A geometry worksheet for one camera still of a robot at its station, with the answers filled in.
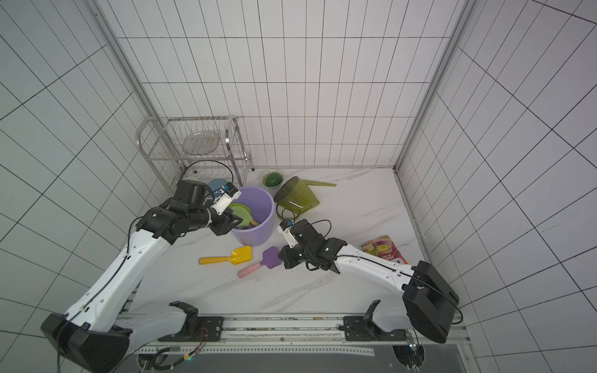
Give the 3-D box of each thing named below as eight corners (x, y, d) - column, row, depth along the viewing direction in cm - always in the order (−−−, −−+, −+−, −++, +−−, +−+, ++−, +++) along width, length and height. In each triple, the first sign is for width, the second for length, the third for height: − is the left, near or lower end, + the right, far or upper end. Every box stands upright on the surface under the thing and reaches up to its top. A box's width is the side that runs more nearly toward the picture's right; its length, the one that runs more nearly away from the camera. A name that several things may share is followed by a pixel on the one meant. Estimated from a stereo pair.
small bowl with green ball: (258, 186, 113) (256, 181, 110) (268, 172, 120) (267, 166, 116) (277, 193, 111) (276, 188, 107) (286, 179, 117) (286, 173, 114)
